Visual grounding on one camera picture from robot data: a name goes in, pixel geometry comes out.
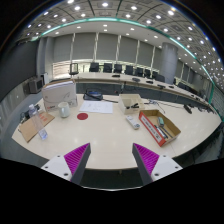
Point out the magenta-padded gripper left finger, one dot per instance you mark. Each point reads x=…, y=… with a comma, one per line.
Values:
x=76, y=160

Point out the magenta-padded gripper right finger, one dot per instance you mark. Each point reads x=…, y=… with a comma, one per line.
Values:
x=146, y=160

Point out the clear plastic water bottle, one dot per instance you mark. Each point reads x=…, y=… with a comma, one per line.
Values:
x=36, y=121

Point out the open red-sided cardboard box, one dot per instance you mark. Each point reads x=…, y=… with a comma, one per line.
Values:
x=150, y=128

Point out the white remote control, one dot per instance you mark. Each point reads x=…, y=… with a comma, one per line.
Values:
x=133, y=122

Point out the flat round red coaster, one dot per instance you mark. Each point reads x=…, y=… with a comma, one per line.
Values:
x=82, y=116

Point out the white ceramic mug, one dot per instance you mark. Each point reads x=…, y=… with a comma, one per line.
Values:
x=64, y=110

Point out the white printed paper sheet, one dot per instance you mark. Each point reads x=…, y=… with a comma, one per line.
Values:
x=96, y=107

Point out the brown paper envelope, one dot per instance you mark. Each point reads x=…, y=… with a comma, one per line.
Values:
x=28, y=128

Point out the small open white box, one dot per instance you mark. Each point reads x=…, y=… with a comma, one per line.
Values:
x=125, y=103

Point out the black pouch bag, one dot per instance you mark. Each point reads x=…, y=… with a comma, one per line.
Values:
x=92, y=95

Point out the large white cardboard box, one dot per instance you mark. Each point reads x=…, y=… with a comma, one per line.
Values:
x=59, y=95

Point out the black power adapter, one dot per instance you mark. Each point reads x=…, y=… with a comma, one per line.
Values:
x=26, y=115

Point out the grey boxy monitor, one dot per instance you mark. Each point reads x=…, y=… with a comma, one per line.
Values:
x=35, y=85

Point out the long curved conference desk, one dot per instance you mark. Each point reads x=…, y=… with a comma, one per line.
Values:
x=100, y=77

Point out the light-backed office chair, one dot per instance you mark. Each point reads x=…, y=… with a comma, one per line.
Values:
x=73, y=68

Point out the row of black office chairs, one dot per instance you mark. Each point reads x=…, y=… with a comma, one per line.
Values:
x=107, y=67

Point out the group of ceiling lights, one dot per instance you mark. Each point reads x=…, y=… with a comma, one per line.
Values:
x=105, y=4

